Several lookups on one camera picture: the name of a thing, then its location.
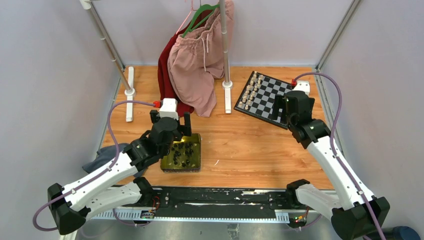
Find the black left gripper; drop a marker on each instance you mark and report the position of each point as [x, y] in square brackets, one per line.
[183, 129]

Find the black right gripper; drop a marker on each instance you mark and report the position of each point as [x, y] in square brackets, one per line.
[279, 103]

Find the black and white chessboard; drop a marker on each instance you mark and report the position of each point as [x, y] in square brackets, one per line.
[262, 96]

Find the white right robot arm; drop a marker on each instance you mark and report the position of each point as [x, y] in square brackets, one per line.
[355, 211]

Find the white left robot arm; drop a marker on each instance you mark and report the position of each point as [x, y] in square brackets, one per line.
[73, 204]

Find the black chess pieces pile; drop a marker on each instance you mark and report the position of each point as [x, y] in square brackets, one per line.
[181, 153]

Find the gold metal tin tray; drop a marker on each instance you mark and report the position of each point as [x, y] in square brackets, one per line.
[167, 166]

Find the dark red garment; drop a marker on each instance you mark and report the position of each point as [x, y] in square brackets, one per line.
[165, 87]

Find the grey blue cloth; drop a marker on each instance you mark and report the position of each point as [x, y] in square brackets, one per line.
[106, 155]

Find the white clothes rack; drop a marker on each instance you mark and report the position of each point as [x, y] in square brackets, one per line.
[128, 83]

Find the pink shorts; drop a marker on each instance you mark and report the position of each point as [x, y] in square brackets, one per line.
[195, 61]

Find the pink clothes hanger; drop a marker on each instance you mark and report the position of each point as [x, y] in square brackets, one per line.
[185, 24]

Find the green clothes hanger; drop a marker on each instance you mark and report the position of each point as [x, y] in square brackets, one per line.
[195, 23]

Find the dark blue cylinder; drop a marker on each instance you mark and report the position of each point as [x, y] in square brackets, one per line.
[395, 233]

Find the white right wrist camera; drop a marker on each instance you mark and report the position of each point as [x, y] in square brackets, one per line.
[303, 86]

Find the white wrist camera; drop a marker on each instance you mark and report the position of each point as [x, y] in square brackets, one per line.
[168, 109]
[303, 86]

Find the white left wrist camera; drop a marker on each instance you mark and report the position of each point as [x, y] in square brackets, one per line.
[168, 109]

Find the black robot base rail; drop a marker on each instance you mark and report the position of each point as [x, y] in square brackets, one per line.
[207, 204]

